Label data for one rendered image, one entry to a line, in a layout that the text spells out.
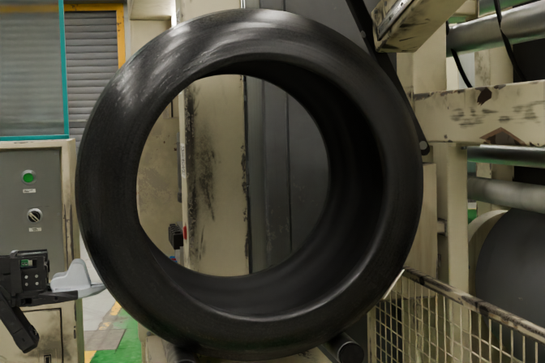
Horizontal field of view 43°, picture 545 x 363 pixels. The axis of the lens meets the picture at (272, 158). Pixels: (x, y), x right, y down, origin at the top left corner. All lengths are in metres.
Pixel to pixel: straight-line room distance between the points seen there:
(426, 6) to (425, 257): 0.56
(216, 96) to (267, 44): 0.39
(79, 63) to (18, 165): 8.74
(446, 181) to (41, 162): 1.01
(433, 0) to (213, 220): 0.63
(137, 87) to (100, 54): 9.45
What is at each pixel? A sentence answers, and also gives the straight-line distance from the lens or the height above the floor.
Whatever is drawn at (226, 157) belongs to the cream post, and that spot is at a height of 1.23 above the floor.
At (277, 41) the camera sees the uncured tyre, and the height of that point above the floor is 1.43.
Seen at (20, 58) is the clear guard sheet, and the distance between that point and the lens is 1.84.
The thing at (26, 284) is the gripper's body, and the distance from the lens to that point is 1.20.
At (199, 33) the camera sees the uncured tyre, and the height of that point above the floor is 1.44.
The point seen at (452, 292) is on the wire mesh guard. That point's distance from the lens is 1.24.
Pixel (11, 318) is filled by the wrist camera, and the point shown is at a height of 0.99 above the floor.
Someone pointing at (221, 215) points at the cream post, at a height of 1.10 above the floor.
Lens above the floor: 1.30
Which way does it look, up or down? 3 degrees down
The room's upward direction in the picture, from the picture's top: 2 degrees counter-clockwise
